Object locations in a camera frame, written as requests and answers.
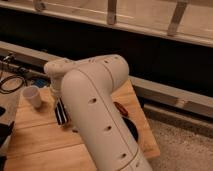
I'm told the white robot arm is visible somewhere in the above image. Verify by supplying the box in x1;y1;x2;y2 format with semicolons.
44;54;152;171

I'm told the blue box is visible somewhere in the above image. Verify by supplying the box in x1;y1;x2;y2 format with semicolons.
33;78;47;88

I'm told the red brown pocket knife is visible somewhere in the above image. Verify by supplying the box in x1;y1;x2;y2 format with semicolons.
114;102;129;117

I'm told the black object at left edge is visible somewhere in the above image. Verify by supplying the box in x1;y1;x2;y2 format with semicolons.
0;106;15;171

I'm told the black round plate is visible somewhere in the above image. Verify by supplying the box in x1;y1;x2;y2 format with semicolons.
123;117;139;141

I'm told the grey metal beam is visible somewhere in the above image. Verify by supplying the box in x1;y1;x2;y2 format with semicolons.
0;41;213;118

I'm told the black cable loop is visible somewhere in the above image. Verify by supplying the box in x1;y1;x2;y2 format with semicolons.
0;74;28;95

